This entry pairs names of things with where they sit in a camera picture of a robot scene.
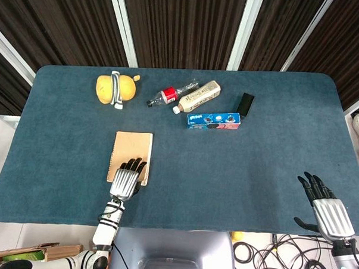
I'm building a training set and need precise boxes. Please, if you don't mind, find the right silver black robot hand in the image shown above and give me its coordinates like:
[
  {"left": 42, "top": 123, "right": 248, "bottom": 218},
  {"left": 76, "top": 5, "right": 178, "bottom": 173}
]
[{"left": 292, "top": 171, "right": 358, "bottom": 243}]

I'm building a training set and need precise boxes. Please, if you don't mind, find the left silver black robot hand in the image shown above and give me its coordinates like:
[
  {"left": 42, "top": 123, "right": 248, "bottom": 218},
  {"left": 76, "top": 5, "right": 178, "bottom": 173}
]
[{"left": 109, "top": 157, "right": 149, "bottom": 204}]

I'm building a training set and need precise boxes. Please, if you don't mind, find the brown kraft spiral notebook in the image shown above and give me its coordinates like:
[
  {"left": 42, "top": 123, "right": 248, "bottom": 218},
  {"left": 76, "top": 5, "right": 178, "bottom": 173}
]
[{"left": 106, "top": 130, "right": 154, "bottom": 187}]

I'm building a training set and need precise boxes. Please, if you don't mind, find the blue table mat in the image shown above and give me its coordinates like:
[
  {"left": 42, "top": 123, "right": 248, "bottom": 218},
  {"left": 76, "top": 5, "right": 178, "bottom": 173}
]
[{"left": 0, "top": 58, "right": 359, "bottom": 239}]

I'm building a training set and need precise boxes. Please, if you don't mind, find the grey robot torso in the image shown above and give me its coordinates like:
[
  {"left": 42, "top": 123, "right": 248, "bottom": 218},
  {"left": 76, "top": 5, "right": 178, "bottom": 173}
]
[{"left": 108, "top": 226, "right": 238, "bottom": 269}]

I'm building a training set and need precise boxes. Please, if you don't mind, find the yellow plush toy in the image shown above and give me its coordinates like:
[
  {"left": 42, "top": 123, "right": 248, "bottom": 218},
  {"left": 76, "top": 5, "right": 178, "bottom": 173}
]
[{"left": 94, "top": 70, "right": 141, "bottom": 111}]

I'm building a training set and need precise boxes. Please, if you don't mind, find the empty cola bottle red label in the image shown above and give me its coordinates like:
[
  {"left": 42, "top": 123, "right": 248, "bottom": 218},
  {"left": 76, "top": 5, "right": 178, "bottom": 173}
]
[{"left": 146, "top": 77, "right": 201, "bottom": 109}]

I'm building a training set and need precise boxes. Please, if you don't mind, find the blue cookie box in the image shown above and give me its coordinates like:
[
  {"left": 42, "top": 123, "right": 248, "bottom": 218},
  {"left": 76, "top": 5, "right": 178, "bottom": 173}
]
[{"left": 186, "top": 111, "right": 241, "bottom": 132}]

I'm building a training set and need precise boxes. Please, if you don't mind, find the beige milk tea bottle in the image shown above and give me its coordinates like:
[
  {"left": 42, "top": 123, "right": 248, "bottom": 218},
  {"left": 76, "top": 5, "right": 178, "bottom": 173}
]
[{"left": 172, "top": 79, "right": 222, "bottom": 117}]

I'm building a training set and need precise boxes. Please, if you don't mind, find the cardboard box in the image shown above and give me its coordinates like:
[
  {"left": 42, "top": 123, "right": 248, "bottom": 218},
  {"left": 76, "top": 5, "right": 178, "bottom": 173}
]
[{"left": 0, "top": 240, "right": 84, "bottom": 267}]

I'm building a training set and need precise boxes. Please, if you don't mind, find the black rectangular box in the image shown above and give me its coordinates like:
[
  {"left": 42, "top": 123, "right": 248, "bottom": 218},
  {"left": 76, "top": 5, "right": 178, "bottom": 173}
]
[{"left": 236, "top": 92, "right": 255, "bottom": 118}]

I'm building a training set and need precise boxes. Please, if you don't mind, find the black cable bundle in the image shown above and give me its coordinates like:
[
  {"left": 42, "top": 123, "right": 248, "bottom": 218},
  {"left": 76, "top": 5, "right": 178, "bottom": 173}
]
[{"left": 232, "top": 231, "right": 342, "bottom": 269}]

